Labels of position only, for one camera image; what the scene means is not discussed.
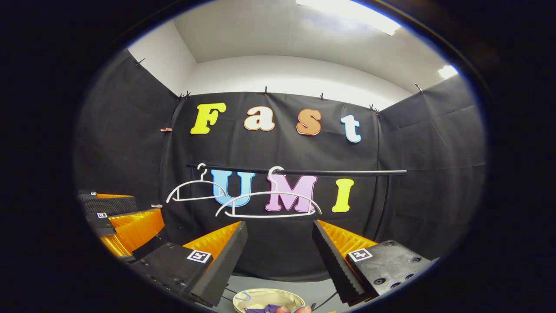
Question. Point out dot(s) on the long ceiling light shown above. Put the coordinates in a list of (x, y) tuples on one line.
[(352, 15)]

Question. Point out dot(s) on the black clothes rack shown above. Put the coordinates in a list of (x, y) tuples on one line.
[(347, 172)]

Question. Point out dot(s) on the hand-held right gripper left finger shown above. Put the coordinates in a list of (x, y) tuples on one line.
[(219, 269)]

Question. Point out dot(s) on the large white clothes hanger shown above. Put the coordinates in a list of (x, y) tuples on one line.
[(269, 194)]

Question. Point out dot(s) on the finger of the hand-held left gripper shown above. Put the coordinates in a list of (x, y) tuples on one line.
[(110, 204), (139, 228)]

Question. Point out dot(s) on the small white clothes hanger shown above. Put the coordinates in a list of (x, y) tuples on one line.
[(191, 182)]

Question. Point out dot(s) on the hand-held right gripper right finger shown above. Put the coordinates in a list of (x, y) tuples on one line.
[(336, 269)]

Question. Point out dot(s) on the small ceiling light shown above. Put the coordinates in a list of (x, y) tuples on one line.
[(448, 71)]

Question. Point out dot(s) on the cream laundry hamper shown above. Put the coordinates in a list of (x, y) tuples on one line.
[(269, 298)]

